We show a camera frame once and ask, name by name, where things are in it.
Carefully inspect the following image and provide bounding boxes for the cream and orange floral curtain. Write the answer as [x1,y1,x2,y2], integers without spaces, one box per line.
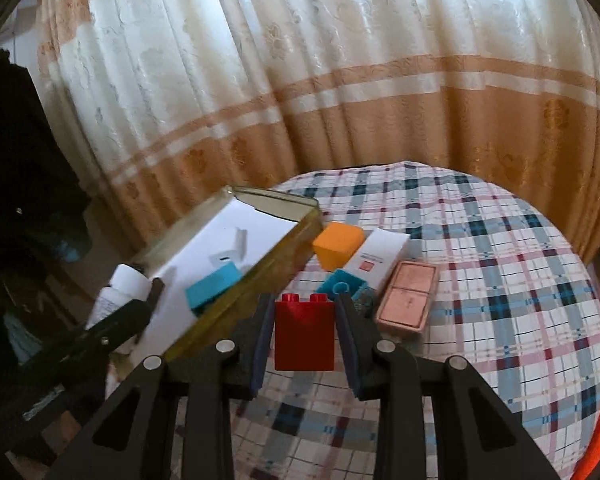
[30,0,600,267]

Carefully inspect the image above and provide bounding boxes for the long teal building brick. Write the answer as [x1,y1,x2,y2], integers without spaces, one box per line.
[185,262,244,317]

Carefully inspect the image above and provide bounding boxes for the gold-rimmed clear tray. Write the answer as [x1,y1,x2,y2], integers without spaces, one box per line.
[130,185,324,361]

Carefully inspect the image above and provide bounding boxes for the white plastic bottle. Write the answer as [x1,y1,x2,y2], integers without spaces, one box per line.
[86,263,154,356]

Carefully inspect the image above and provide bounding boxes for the orange cube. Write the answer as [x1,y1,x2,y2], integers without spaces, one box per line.
[312,222,366,271]

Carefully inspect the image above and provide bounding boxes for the pink box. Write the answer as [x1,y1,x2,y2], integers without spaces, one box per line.
[374,260,441,337]

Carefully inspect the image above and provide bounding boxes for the small teal building brick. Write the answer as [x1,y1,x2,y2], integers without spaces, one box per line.
[315,269,370,307]

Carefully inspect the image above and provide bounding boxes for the dark hanging clothes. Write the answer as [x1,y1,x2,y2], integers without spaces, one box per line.
[0,47,94,311]

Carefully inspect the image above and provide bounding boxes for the white box with red label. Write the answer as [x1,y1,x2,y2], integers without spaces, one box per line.
[342,227,412,292]

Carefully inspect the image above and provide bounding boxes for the red building brick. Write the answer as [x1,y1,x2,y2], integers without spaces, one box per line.
[274,293,337,372]

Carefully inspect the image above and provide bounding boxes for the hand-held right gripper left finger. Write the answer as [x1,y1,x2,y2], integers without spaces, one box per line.
[45,292,277,480]

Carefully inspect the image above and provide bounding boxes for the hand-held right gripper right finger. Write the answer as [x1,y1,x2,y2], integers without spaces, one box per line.
[335,292,561,480]

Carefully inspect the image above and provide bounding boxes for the white charger plug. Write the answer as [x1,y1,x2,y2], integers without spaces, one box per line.
[209,226,249,274]

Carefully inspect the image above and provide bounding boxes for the plaid tablecloth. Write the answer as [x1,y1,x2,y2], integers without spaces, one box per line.
[105,160,600,480]

